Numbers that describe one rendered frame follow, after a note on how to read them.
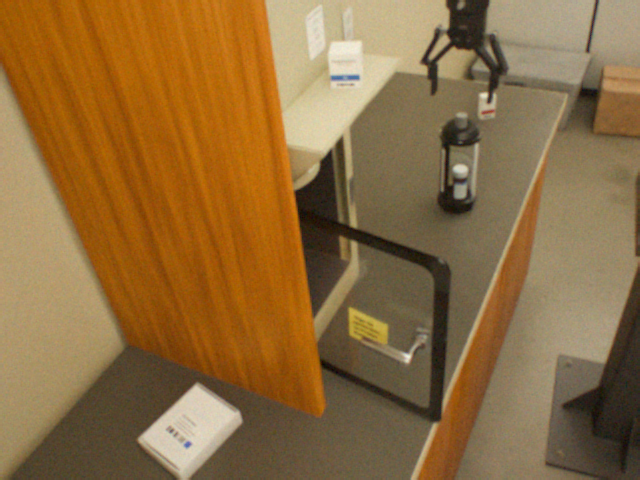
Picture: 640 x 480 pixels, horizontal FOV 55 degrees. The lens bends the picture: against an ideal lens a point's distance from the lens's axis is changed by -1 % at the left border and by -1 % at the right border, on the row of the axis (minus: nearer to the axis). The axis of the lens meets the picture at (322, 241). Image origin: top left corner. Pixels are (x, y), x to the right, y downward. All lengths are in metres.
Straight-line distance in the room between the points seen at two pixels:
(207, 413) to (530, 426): 1.42
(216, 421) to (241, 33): 0.76
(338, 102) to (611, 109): 2.94
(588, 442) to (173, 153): 1.84
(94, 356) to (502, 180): 1.16
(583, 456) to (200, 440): 1.48
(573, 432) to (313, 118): 1.71
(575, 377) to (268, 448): 1.55
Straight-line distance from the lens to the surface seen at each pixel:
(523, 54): 4.02
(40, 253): 1.28
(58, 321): 1.36
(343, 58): 1.03
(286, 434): 1.25
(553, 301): 2.81
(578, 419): 2.44
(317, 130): 0.95
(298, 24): 1.03
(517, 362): 2.57
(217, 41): 0.79
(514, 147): 1.97
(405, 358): 1.00
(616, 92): 3.80
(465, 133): 1.56
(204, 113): 0.86
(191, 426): 1.26
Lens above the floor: 1.99
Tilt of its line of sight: 41 degrees down
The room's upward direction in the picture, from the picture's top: 7 degrees counter-clockwise
